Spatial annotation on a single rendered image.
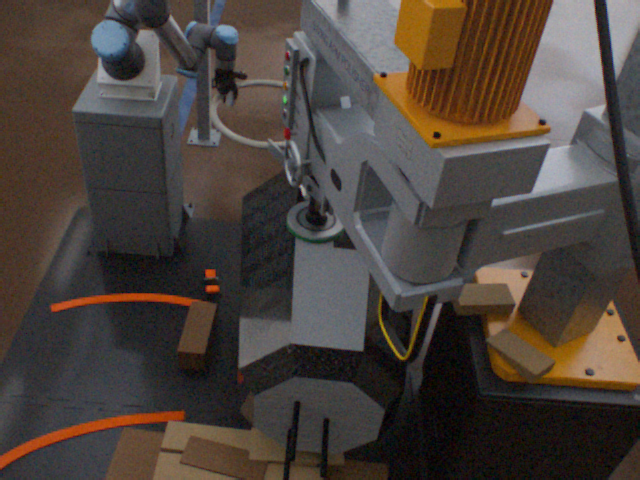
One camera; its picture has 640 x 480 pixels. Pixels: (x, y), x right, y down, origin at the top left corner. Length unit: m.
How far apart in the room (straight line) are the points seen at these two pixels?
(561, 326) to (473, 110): 1.06
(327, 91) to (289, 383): 0.89
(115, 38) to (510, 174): 1.88
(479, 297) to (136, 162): 1.69
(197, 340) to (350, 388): 1.05
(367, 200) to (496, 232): 0.36
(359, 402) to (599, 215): 0.89
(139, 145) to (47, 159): 1.32
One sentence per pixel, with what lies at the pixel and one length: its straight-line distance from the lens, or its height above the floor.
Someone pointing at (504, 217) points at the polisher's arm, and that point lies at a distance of 1.61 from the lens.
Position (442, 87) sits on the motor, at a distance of 1.31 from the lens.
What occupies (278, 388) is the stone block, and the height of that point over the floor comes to 0.70.
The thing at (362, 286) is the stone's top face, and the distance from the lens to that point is 2.19.
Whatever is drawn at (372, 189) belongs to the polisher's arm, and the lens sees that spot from 1.73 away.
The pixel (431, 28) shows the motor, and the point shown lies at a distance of 1.19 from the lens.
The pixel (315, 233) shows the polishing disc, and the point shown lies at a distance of 2.32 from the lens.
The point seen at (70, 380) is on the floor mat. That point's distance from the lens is 2.99.
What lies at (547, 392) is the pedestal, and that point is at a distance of 2.20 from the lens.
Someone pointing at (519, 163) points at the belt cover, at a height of 1.66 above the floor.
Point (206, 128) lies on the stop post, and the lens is 4.28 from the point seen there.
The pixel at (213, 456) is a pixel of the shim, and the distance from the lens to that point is 2.43.
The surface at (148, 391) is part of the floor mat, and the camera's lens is 2.90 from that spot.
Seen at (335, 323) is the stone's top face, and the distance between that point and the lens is 2.06.
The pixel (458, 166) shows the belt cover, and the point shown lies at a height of 1.67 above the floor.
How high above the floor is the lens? 2.36
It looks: 41 degrees down
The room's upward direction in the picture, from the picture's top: 7 degrees clockwise
